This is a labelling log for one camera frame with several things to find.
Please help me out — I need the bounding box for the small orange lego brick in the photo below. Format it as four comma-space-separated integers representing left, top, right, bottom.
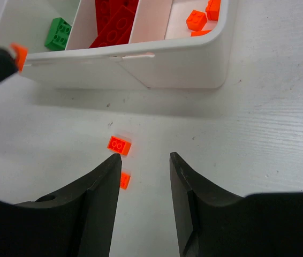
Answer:
191, 30, 211, 37
120, 172, 131, 190
206, 0, 221, 21
10, 43, 28, 72
107, 136, 131, 156
186, 10, 207, 32

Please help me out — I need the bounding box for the green duplo brick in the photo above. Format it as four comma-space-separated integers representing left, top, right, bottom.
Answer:
44, 17, 72, 51

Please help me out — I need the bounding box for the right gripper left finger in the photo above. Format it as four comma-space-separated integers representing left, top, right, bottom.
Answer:
0, 154, 122, 256

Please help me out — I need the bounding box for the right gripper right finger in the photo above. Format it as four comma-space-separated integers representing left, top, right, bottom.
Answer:
170, 153, 303, 256

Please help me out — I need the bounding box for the red curved duplo brick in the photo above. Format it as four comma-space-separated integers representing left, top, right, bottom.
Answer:
95, 0, 139, 34

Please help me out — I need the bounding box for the white three-compartment plastic bin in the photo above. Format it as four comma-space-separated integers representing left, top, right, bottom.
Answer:
0, 1, 238, 89

